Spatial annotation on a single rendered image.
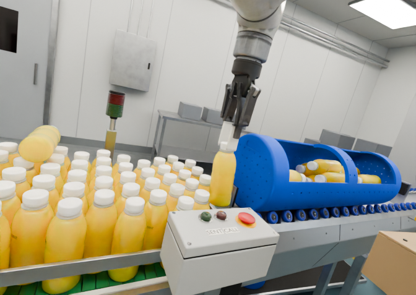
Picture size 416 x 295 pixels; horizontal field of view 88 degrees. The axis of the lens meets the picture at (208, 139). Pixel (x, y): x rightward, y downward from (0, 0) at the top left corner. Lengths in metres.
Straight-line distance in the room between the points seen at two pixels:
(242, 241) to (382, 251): 0.37
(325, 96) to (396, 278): 5.27
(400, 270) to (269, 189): 0.33
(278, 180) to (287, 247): 0.31
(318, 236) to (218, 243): 0.73
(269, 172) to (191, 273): 0.43
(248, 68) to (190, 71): 3.54
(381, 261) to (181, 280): 0.47
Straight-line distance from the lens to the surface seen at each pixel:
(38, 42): 4.14
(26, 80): 4.19
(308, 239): 1.03
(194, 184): 0.63
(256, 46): 0.56
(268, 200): 0.74
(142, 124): 4.05
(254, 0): 0.45
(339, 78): 6.01
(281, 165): 0.73
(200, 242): 0.38
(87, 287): 0.59
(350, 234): 1.28
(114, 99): 0.92
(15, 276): 0.53
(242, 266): 0.47
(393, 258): 0.67
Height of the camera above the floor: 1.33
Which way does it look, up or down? 11 degrees down
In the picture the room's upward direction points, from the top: 13 degrees clockwise
